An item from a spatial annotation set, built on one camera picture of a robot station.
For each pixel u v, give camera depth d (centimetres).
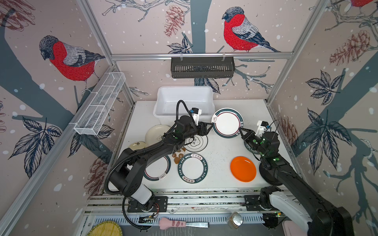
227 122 82
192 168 87
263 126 71
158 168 86
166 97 117
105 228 67
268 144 59
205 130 73
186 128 65
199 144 95
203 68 104
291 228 64
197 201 75
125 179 43
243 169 84
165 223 66
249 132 72
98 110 75
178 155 88
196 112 73
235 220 60
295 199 49
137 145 95
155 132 102
